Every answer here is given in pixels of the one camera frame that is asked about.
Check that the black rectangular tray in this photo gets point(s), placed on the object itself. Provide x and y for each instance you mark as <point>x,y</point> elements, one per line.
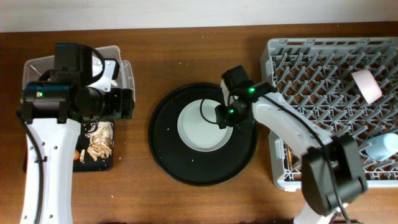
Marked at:
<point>85,163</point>

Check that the light blue cup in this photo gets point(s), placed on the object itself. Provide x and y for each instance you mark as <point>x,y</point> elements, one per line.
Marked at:
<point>382,147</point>

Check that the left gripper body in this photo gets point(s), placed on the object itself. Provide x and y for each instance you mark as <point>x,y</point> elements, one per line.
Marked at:
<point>116,106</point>

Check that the peanut shells and rice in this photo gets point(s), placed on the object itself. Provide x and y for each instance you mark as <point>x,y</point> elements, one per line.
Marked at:
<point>100,136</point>

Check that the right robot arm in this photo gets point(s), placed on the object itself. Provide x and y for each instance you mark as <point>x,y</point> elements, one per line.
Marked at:
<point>331,167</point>

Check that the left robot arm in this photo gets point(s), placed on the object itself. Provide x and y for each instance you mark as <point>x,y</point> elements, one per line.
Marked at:
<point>65,124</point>

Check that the grey plate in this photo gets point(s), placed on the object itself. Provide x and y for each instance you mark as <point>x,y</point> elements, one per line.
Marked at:
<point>196,132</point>

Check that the pink bowl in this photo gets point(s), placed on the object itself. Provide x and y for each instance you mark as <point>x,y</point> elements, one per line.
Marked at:
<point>367,85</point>

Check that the clear plastic bin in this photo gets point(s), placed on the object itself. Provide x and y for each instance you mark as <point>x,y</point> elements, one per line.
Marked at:
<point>127,74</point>

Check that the wooden chopstick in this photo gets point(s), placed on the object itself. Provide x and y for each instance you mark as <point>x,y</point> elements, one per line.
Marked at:
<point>289,155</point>

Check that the orange carrot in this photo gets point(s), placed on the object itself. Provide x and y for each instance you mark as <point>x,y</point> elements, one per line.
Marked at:
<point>76,155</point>

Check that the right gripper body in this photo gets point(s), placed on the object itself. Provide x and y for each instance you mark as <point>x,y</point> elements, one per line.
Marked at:
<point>234,111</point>

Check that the grey dishwasher rack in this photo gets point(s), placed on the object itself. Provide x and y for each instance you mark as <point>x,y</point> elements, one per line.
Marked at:
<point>315,77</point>

